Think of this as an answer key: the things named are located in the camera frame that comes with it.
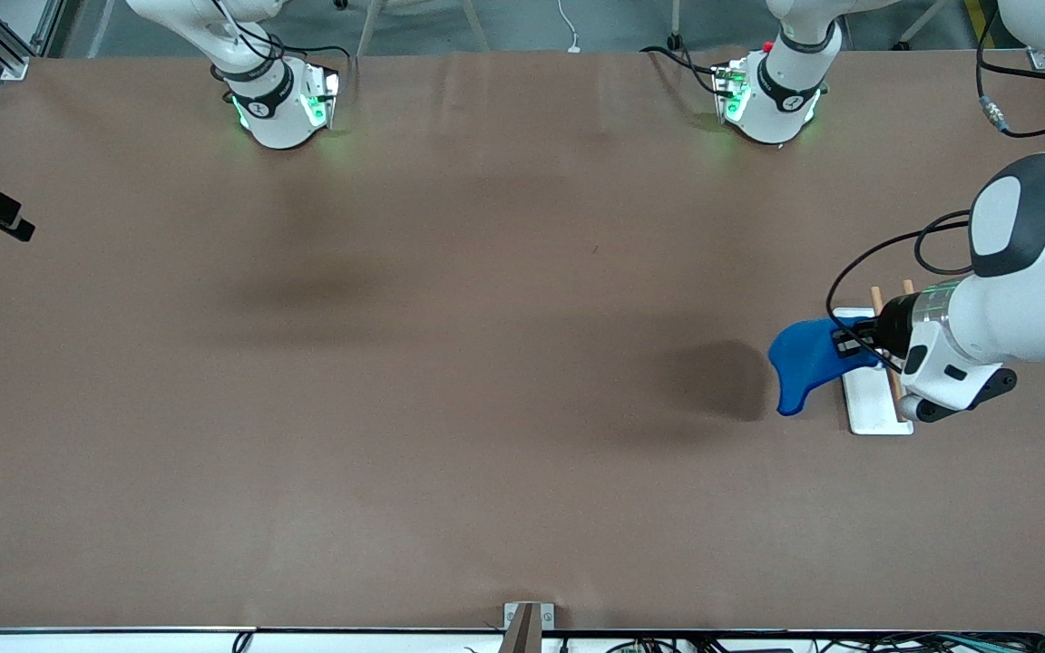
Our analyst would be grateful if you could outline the cable bundle below table edge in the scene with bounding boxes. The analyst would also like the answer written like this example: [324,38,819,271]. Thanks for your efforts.
[559,630,1045,653]

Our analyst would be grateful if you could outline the black left base cable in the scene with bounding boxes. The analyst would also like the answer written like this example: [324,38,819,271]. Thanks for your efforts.
[640,45,730,97]

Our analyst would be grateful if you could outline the black right base cable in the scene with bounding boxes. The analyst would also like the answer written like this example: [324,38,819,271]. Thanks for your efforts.
[211,0,358,92]

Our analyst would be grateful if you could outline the beige stand legs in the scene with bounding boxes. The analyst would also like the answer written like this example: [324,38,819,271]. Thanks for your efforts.
[357,0,493,58]

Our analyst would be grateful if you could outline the white towel rack wooden bars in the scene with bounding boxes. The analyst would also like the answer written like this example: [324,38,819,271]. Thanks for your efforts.
[831,279,918,436]

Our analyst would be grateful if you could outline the white floor cable with plug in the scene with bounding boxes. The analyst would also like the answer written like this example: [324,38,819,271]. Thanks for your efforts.
[556,0,583,54]

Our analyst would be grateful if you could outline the blue microfibre towel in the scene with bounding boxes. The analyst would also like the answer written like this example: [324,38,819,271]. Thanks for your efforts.
[768,316,882,417]

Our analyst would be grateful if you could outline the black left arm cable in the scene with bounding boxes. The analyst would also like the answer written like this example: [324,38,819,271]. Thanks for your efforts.
[826,0,1045,374]

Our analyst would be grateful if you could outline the black base cable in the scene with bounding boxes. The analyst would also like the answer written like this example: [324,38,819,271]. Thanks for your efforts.
[211,0,358,92]
[640,45,730,97]

